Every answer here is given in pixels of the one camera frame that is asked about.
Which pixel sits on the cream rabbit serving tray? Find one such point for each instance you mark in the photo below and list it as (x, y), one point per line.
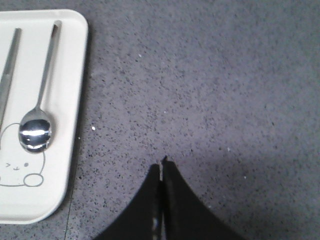
(33, 185)

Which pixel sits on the silver chopstick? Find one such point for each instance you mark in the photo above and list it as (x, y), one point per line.
(7, 74)

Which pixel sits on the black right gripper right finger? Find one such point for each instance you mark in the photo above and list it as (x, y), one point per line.
(185, 216)

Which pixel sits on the silver spoon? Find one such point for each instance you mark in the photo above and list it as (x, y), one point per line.
(35, 127)

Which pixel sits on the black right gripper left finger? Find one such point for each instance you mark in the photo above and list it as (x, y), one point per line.
(140, 220)

